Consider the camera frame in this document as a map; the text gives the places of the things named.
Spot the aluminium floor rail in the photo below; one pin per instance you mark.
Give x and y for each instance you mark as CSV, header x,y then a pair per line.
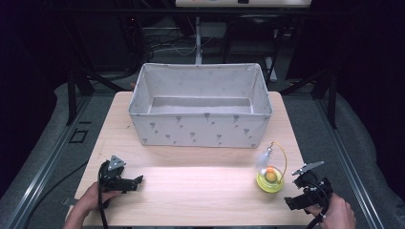
x,y
41,178
350,165

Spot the person's left hand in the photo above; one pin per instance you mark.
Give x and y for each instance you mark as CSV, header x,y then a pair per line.
x,y
90,200

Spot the white desk leg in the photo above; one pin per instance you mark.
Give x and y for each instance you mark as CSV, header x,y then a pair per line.
x,y
198,41

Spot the black chair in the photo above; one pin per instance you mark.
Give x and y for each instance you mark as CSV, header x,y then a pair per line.
x,y
251,35

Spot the person's right hand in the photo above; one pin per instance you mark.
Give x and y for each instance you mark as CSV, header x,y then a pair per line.
x,y
337,213

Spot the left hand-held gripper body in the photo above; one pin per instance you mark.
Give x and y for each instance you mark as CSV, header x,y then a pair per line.
x,y
112,178

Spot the grey fabric storage box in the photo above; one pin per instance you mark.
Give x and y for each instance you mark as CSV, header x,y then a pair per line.
x,y
200,132

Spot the black metal stand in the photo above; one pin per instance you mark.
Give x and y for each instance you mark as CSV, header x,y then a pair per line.
x,y
71,95
332,101

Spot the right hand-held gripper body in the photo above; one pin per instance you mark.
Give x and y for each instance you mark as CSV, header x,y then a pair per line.
x,y
313,187

